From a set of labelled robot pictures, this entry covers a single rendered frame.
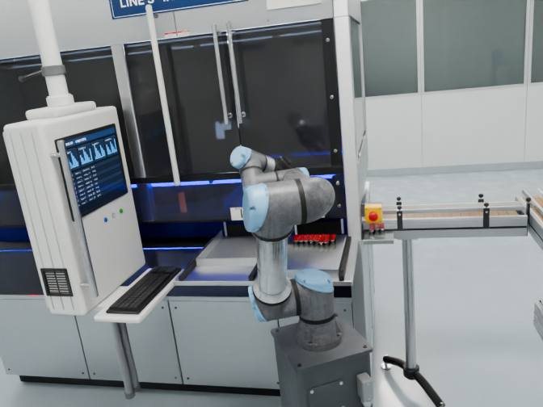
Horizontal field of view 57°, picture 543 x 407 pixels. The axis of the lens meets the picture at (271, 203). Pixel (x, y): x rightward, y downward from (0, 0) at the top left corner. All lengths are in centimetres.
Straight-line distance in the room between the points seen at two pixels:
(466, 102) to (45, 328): 539
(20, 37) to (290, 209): 172
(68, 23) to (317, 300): 161
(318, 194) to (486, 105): 566
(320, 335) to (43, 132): 116
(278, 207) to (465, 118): 569
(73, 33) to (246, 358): 170
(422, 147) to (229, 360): 477
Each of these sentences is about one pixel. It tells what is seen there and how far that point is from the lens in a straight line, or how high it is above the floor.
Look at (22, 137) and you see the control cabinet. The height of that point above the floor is 150.
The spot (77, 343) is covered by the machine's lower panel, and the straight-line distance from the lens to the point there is 298.
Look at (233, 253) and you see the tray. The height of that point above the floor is 88.
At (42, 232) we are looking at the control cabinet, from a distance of 203.
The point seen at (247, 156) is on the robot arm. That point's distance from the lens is 164.
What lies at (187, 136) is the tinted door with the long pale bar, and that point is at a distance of 226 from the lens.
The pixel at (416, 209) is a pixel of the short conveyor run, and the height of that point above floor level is 97.
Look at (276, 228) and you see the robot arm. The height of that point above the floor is 127.
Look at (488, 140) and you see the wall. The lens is 687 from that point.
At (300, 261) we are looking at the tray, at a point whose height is 88.
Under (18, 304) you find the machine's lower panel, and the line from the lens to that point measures 307.
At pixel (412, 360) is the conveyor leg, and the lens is 265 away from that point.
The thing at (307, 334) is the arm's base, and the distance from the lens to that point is 162.
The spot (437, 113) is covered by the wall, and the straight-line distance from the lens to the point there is 673.
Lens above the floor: 168
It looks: 16 degrees down
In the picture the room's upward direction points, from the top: 6 degrees counter-clockwise
